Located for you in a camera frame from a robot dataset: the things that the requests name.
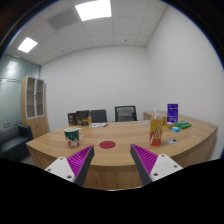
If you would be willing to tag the green flat pack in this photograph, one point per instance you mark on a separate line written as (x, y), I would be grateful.
(182, 124)

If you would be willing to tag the tan flat pack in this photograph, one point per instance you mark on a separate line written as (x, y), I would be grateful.
(168, 124)

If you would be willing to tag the orange drink bottle white cap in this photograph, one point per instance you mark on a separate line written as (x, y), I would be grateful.
(155, 131)

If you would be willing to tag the brown and black carton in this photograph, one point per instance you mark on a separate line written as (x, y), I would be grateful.
(84, 121)

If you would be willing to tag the tall dark carton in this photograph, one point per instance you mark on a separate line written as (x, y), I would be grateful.
(71, 118)

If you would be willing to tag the dark grey office chair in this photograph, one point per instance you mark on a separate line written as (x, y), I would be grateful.
(98, 115)

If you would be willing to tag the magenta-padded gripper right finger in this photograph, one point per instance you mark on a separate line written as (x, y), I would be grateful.
(146, 160)

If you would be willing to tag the flat round red coaster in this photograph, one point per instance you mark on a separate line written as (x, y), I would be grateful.
(107, 144)

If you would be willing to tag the small blue pack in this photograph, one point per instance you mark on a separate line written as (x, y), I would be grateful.
(175, 129)

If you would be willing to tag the large square ceiling light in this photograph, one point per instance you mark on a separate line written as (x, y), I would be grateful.
(93, 9)

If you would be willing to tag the white and green booklet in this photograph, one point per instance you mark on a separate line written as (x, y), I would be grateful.
(98, 125)

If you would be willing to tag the black flat carton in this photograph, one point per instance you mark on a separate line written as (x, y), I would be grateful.
(82, 114)

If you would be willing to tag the green and white mug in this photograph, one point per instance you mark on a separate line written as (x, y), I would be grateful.
(71, 136)

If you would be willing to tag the small square ceiling light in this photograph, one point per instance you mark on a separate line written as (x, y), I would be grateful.
(27, 44)

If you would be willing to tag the black mesh office chair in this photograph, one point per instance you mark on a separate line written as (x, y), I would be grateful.
(125, 113)

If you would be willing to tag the black leather sofa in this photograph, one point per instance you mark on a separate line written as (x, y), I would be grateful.
(13, 141)

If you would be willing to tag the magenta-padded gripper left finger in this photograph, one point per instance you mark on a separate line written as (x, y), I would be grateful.
(79, 160)

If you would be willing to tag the wooden glass-door cabinet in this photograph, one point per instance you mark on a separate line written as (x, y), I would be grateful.
(33, 105)

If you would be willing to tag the purple upright box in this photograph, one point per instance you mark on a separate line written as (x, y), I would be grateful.
(172, 113)

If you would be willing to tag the small round grey disc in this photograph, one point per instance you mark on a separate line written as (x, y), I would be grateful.
(172, 140)

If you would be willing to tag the round white plate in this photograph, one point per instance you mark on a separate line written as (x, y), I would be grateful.
(145, 122)

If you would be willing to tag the ceiling air vent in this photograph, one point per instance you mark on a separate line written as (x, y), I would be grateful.
(63, 18)

